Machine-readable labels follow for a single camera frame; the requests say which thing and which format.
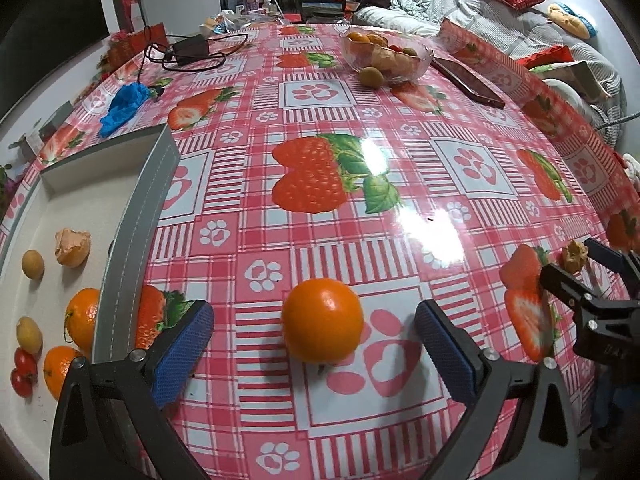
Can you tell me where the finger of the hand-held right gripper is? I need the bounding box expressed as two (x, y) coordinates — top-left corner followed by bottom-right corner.
(540, 264), (596, 313)
(585, 238), (640, 286)

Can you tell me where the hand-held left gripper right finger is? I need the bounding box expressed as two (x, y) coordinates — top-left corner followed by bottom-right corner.
(414, 300), (582, 480)

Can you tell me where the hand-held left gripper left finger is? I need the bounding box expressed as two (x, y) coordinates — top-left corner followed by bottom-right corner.
(49, 300), (216, 480)

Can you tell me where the white cardboard tray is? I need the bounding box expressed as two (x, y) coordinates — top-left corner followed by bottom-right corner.
(0, 122), (182, 466)

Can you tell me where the clear glass bowl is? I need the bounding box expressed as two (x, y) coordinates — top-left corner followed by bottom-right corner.
(340, 27), (435, 85)

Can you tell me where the person's right hand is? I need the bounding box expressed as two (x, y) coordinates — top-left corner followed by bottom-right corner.
(592, 365), (632, 451)

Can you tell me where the white floor fan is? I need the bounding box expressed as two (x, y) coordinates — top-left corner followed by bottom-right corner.
(585, 105), (640, 151)

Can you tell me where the flat cardboard piece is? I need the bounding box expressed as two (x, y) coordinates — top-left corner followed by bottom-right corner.
(542, 60), (613, 101)

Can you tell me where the red cushion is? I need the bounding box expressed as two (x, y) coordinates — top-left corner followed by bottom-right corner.
(517, 45), (576, 68)

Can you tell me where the strawberry printed tablecloth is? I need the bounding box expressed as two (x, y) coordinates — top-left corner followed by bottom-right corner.
(0, 15), (640, 480)

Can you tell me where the black phone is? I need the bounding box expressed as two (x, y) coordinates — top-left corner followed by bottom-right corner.
(431, 57), (506, 109)

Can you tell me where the yellow plush toy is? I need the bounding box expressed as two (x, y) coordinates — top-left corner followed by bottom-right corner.
(546, 2), (598, 38)

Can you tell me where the blue glove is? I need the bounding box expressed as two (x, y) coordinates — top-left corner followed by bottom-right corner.
(99, 84), (153, 138)

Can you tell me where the grey white sofa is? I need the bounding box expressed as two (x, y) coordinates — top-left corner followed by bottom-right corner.
(350, 0), (628, 126)

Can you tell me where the stack of red gift boxes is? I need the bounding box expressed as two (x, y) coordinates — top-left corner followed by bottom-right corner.
(107, 22), (168, 71)

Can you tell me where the crumpled grey blanket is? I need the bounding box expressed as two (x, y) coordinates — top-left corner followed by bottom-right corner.
(392, 0), (441, 23)

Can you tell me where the clear plastic bag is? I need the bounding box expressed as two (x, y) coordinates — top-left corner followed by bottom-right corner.
(200, 10), (286, 36)

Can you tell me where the black box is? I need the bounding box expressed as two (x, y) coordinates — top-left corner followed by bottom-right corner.
(300, 0), (348, 18)

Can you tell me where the black television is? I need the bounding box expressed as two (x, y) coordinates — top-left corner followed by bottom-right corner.
(0, 0), (111, 111)

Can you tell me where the black power adapter with cable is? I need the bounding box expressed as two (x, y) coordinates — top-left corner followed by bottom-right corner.
(135, 27), (251, 73)

